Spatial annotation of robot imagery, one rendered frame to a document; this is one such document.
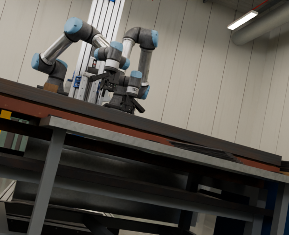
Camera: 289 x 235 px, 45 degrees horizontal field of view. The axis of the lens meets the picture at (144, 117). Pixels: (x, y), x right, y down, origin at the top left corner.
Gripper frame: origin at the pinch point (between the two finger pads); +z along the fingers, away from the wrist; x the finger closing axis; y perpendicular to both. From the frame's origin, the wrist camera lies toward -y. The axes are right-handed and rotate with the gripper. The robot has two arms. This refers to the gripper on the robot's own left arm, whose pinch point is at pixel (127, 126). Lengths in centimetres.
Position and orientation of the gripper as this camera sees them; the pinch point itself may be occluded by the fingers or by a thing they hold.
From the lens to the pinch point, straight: 222.1
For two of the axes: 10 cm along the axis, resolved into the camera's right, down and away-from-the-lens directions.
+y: -8.9, -2.5, -3.8
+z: -2.1, 9.7, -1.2
